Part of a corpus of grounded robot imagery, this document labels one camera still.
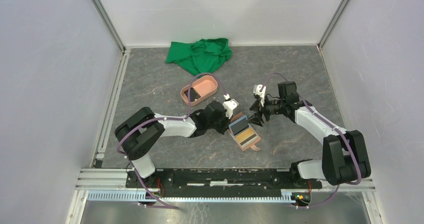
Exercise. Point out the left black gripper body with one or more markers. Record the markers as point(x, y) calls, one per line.
point(220, 124)

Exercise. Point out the pink oval tray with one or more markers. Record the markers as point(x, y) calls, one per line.
point(206, 86)

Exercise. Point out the gold credit card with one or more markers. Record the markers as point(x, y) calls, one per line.
point(248, 139)

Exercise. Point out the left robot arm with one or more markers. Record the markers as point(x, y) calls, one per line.
point(142, 130)

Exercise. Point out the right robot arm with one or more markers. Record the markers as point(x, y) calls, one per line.
point(344, 157)

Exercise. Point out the dark credit card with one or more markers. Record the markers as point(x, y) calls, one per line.
point(239, 126)

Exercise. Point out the brown leather card holder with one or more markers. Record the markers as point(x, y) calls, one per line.
point(249, 130)

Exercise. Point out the green cloth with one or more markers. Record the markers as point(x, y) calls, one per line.
point(205, 55)

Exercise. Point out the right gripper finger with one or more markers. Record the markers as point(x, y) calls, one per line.
point(256, 119)
point(256, 107)

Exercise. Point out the black card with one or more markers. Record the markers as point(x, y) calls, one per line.
point(194, 95)

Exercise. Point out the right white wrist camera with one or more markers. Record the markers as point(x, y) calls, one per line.
point(259, 92)

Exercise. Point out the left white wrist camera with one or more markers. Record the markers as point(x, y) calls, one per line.
point(229, 105)

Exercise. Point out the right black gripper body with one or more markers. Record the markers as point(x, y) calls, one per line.
point(273, 107)

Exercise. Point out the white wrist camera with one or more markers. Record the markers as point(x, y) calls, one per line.
point(259, 92)
point(229, 105)

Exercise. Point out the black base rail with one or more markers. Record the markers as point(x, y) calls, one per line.
point(215, 182)

